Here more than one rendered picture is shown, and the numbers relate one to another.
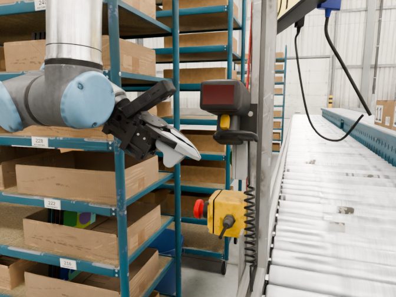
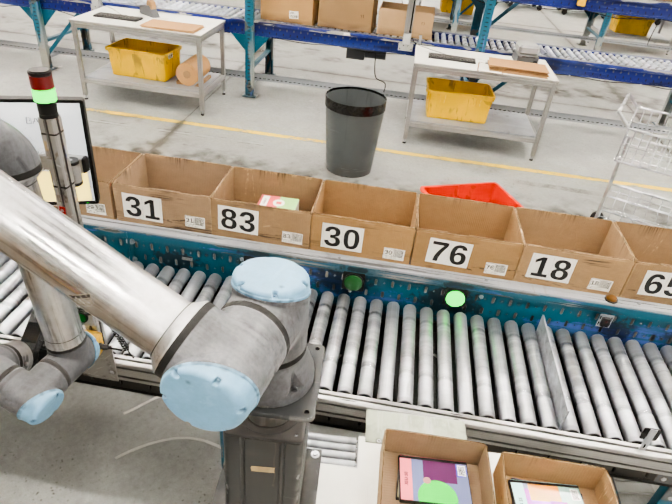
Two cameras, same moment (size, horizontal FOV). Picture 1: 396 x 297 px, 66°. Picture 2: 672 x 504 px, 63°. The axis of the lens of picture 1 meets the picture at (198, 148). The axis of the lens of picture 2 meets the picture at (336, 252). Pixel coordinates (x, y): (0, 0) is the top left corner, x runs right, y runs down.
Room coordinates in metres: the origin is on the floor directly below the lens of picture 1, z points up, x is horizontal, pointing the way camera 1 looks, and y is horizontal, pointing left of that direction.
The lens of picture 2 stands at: (0.12, 1.25, 2.08)
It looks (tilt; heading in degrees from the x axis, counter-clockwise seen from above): 34 degrees down; 257
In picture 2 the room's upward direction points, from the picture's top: 6 degrees clockwise
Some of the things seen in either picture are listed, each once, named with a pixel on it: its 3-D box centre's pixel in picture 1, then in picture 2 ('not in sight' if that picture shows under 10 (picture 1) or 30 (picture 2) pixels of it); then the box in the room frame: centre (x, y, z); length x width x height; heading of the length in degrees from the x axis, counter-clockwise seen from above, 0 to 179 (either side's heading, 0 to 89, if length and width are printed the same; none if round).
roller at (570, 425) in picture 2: not in sight; (556, 376); (-0.97, 0.09, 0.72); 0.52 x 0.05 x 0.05; 72
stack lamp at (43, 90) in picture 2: not in sight; (42, 87); (0.55, -0.12, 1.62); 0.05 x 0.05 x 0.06
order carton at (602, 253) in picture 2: not in sight; (564, 250); (-1.15, -0.33, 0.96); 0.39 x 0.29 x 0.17; 162
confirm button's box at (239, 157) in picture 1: (240, 158); (84, 314); (0.56, -0.08, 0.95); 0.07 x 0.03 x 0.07; 162
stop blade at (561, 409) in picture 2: not in sight; (550, 367); (-0.94, 0.08, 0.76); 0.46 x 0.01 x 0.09; 72
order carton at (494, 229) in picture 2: not in sight; (463, 235); (-0.77, -0.45, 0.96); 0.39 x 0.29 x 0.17; 162
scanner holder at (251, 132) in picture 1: (238, 122); not in sight; (0.50, -0.07, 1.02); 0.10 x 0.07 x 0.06; 162
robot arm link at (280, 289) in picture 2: not in sight; (269, 308); (0.05, 0.43, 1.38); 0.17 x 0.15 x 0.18; 61
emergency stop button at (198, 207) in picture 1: (204, 209); not in sight; (0.58, -0.01, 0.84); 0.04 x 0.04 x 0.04; 72
